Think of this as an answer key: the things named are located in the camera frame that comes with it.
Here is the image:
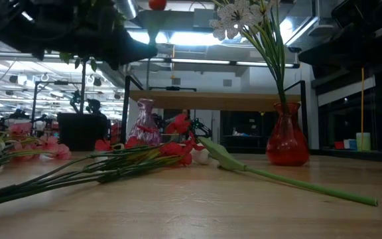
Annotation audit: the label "long ceiling light strip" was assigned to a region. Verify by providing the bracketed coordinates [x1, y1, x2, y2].
[137, 56, 300, 69]

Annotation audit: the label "red glass vase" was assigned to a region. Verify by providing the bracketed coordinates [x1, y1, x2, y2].
[265, 102, 310, 167]

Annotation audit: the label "pink glass vase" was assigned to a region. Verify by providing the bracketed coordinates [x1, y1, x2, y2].
[127, 98, 162, 147]

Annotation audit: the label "orange artificial tulip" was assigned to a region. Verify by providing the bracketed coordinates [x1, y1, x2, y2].
[145, 0, 168, 100]

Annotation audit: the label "white artificial tulip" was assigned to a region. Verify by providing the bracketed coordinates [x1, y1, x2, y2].
[190, 136, 379, 207]

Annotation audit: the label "wooden shelf black metal legs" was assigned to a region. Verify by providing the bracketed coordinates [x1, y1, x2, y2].
[119, 75, 310, 155]

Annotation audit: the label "white artificial flower bunch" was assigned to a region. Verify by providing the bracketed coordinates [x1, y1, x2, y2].
[208, 0, 293, 107]

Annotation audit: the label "green potted plant black pot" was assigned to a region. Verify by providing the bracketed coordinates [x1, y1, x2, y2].
[56, 49, 109, 152]

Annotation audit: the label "person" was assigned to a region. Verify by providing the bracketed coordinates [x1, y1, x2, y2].
[86, 98, 109, 120]

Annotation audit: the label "yellow hanging cable with plug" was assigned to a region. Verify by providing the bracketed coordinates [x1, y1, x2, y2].
[359, 67, 366, 151]

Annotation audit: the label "pink artificial flower bunch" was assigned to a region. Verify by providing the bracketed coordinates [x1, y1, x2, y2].
[0, 121, 73, 170]

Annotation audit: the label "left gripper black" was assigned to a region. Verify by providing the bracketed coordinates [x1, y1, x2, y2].
[0, 0, 159, 70]

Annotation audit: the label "red artificial flower bunch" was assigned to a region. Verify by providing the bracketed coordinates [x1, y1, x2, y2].
[0, 113, 198, 210]

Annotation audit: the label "pale green cylinder container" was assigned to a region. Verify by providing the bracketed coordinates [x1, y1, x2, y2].
[355, 132, 372, 152]

